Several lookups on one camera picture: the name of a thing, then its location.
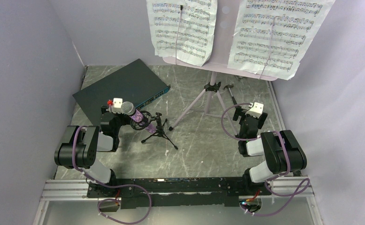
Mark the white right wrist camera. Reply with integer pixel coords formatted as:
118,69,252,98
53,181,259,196
246,102,264,119

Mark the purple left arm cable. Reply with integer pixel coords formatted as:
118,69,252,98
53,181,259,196
72,126,152,225

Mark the aluminium front frame rail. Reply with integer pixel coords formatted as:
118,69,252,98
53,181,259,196
42,177,314,201

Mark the pink music stand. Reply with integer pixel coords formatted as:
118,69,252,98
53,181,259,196
162,0,280,135

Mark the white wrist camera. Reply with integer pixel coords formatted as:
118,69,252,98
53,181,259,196
107,98,123,113
246,102,264,119

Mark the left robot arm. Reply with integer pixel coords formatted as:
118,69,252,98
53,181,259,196
54,106,131,186

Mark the aluminium table edge rail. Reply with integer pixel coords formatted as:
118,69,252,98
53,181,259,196
266,81,286,130

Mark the purple glitter microphone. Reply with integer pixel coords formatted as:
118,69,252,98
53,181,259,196
121,101,156,134

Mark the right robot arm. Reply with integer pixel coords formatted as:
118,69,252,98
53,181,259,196
233,105,307,185

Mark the claw hammer with black grip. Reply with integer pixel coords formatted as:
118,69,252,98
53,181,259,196
223,84,237,105

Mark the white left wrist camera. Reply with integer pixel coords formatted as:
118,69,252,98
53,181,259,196
107,98,123,113

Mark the black mini tripod mic stand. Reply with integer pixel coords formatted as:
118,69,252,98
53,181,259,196
141,111,178,150

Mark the sheet music page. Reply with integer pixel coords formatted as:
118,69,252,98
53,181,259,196
228,0,334,80
146,0,218,67

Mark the dark network switch box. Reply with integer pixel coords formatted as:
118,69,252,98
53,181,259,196
73,59,170,126

